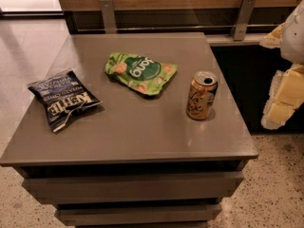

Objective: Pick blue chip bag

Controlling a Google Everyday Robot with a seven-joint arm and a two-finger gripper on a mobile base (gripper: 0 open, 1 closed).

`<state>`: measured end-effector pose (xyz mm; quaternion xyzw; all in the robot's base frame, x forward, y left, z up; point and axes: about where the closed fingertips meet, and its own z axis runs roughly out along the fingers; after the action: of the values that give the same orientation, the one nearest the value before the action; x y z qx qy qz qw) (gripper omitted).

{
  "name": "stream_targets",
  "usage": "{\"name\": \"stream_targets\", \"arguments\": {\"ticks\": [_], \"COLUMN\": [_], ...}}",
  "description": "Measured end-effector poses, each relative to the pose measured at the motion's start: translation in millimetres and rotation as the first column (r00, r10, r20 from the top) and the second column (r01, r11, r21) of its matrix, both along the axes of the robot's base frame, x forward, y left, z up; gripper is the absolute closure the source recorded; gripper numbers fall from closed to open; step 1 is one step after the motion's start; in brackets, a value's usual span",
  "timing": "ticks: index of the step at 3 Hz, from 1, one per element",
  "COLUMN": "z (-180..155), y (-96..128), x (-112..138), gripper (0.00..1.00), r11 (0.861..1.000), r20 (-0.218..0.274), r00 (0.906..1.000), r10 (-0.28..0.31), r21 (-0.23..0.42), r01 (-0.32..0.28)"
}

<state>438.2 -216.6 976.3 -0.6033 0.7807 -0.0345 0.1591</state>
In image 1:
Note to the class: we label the green snack bag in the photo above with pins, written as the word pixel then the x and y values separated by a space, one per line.
pixel 140 73

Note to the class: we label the grey drawer cabinet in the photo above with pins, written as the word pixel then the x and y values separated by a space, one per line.
pixel 134 162

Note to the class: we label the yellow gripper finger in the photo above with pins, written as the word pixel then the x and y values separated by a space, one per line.
pixel 273 39

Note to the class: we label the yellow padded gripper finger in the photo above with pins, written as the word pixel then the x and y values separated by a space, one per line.
pixel 286 95

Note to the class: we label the left metal wall bracket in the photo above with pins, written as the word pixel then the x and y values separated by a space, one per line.
pixel 108 14

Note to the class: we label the orange soda can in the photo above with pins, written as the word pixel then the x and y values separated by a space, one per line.
pixel 202 92

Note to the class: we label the metal wall bracket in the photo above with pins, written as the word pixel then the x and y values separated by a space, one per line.
pixel 239 29
pixel 108 14

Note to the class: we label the right metal wall bracket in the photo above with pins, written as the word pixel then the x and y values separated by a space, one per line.
pixel 239 29

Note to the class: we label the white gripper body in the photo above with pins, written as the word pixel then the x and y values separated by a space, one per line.
pixel 294 37

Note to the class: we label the blue Kettle chip bag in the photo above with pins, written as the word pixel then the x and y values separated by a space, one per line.
pixel 62 95

